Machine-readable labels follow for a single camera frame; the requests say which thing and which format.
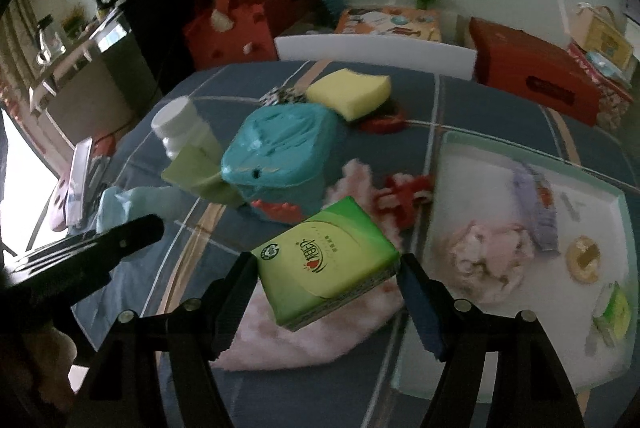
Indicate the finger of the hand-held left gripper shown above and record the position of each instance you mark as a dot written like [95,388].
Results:
[127,235]

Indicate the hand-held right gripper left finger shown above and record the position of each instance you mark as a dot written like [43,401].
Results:
[235,303]

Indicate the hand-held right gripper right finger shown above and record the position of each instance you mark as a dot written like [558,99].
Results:
[422,308]

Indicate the light blue cloth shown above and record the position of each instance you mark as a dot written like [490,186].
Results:
[150,203]

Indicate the pink plush toy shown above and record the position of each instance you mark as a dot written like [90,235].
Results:
[485,258]

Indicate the pink fluffy towel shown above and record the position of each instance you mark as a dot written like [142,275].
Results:
[310,343]

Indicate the green tissue packet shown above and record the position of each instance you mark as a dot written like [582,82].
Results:
[320,258]

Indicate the red fluffy toy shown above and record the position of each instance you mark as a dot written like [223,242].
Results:
[402,198]

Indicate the white tray with teal rim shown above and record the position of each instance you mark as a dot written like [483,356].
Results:
[550,348]

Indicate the purple packet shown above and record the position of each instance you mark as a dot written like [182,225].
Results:
[537,208]

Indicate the teal plastic-wrapped pack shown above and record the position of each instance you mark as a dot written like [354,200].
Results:
[285,148]

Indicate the round yellow puff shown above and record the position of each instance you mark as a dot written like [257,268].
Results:
[584,258]

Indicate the small green packet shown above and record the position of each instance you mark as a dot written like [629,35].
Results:
[617,313]

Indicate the yellow sponge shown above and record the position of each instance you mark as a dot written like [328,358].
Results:
[350,91]

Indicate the person's left hand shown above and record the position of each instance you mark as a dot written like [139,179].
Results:
[50,358]

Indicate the blue plaid tablecloth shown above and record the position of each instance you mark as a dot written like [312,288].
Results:
[165,258]

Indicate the red hair clip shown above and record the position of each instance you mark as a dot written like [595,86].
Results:
[277,210]

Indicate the white plastic bottle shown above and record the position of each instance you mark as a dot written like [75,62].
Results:
[182,123]

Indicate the glass kettle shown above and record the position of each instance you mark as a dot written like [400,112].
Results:
[47,43]

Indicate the black and white scrunchie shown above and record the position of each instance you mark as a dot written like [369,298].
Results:
[282,96]

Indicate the small potted plant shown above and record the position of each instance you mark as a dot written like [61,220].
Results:
[75,21]

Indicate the red tote bag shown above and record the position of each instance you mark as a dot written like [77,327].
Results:
[235,28]

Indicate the white chair back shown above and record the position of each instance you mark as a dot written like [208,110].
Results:
[375,53]

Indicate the red cardboard box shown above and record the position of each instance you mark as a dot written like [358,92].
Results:
[525,53]

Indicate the patterned gift box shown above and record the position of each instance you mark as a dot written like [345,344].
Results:
[612,103]

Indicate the colourful printed box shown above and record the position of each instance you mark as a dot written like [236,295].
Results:
[390,22]

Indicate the light blue wipes pack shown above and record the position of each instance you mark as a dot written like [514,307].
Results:
[605,63]

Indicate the yellow gift bag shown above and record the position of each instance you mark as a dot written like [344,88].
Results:
[602,36]

